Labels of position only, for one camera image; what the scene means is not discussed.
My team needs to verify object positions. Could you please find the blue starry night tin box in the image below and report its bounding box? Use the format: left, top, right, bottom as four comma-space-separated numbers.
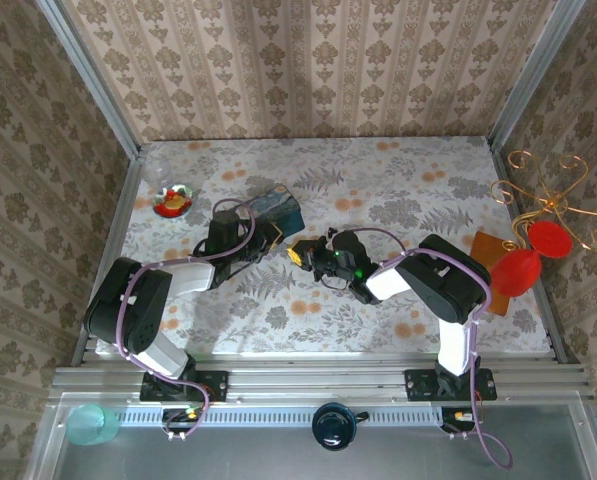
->
242, 184, 307, 239

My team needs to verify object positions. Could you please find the floral tablecloth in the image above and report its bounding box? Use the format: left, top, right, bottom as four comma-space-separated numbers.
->
97, 135, 552, 357

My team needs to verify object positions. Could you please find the glass bowl with red sweets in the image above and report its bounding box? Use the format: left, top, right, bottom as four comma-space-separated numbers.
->
151, 183, 196, 219

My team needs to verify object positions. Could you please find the clear drinking glass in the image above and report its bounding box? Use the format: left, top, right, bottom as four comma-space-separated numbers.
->
142, 158, 175, 185

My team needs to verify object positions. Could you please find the orange brown flat board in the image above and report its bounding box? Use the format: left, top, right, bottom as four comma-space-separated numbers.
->
470, 230, 512, 318

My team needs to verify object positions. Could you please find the black round knob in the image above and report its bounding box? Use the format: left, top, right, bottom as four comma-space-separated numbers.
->
311, 402, 370, 452

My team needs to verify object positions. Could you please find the black power connector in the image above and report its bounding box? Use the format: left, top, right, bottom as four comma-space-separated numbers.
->
161, 406, 205, 427
441, 406, 478, 432

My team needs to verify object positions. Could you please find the red round disc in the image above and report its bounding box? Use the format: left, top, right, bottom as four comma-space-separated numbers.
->
491, 249, 544, 298
527, 220, 575, 260

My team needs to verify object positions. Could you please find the teal plastic cup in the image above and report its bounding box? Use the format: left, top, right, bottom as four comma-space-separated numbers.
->
65, 403, 122, 447

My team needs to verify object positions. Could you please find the aluminium front rail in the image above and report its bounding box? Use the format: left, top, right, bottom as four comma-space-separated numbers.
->
51, 351, 593, 402

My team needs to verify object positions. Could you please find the aluminium side rail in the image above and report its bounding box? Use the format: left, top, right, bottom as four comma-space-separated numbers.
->
71, 149, 145, 367
487, 139, 580, 365

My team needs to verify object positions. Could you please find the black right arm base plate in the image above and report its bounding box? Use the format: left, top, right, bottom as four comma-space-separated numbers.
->
404, 368, 498, 403

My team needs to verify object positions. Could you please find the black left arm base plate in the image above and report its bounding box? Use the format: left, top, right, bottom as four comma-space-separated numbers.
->
140, 368, 230, 404

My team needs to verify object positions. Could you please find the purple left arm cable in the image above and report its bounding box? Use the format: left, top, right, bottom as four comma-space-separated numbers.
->
115, 197, 257, 442

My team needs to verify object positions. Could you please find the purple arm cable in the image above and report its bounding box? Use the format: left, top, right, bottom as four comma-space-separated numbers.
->
115, 197, 257, 442
327, 227, 515, 471

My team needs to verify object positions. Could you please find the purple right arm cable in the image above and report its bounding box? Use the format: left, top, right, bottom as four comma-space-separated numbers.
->
327, 227, 515, 471

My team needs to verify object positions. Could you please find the slotted grey cable duct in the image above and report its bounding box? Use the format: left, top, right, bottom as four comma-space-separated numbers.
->
117, 405, 447, 427

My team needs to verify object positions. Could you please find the aluminium corner post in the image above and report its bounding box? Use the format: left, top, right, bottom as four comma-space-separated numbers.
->
35, 0, 142, 159
487, 0, 587, 147

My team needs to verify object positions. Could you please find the gold wire ornament stand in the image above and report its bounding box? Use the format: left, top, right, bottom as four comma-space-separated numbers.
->
490, 149, 597, 254

